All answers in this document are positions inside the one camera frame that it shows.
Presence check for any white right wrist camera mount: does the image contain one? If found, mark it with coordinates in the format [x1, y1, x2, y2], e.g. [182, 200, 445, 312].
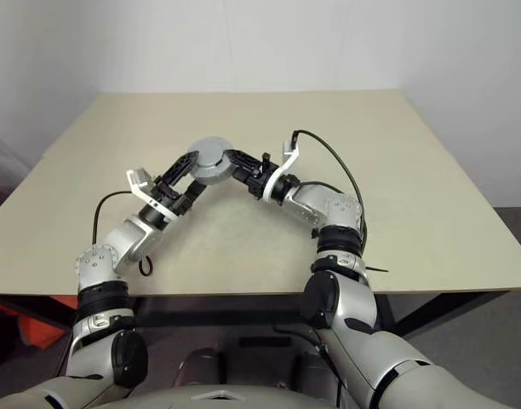
[262, 138, 302, 204]

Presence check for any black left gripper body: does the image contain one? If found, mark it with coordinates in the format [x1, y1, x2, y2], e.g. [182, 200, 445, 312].
[152, 173, 201, 216]

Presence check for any copper-wound stator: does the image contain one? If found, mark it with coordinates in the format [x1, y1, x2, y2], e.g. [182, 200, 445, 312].
[192, 148, 235, 187]

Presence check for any silver robot torso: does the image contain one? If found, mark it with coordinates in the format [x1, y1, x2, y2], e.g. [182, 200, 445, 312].
[115, 385, 342, 409]

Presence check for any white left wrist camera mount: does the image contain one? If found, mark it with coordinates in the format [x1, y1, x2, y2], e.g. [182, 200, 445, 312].
[125, 169, 180, 222]

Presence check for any orange object under table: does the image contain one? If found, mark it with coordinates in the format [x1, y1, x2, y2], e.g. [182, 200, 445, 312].
[0, 297, 74, 349]

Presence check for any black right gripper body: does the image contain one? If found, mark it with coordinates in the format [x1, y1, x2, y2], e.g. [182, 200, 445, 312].
[243, 152, 278, 199]

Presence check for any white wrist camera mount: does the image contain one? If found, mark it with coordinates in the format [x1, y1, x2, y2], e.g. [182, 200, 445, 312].
[125, 169, 180, 222]
[262, 138, 302, 204]

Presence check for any black table frame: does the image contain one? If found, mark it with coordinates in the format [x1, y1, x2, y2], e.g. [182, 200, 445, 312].
[132, 293, 511, 340]

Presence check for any dark rounded shape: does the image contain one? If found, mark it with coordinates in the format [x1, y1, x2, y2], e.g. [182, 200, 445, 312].
[177, 348, 221, 387]

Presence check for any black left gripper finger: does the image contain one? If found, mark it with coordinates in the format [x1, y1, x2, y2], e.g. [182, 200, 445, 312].
[181, 180, 207, 210]
[160, 152, 198, 187]

